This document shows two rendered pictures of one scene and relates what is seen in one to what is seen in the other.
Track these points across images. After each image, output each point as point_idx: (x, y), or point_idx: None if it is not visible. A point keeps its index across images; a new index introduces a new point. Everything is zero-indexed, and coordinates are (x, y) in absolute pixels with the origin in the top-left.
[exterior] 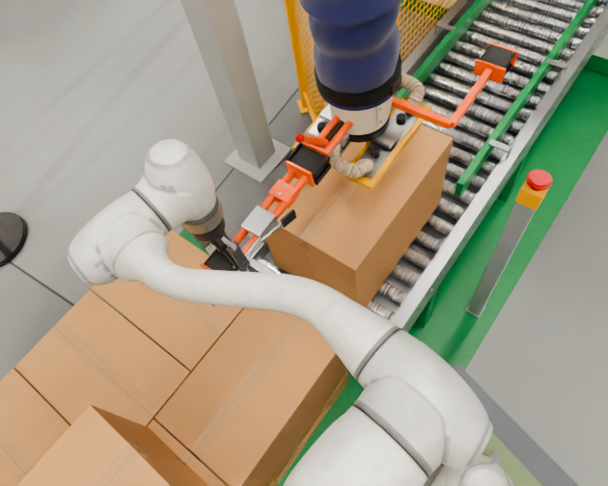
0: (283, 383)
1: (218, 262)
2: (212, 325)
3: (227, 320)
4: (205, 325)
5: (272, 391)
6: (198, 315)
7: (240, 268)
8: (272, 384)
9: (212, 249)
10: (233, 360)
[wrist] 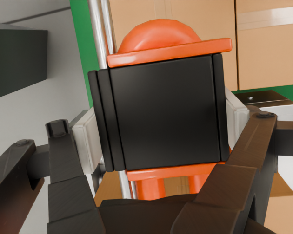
0: (130, 25)
1: (172, 97)
2: (254, 13)
3: (243, 32)
4: (263, 6)
5: (132, 9)
6: (282, 8)
7: (16, 149)
8: (139, 15)
9: (229, 124)
10: (198, 0)
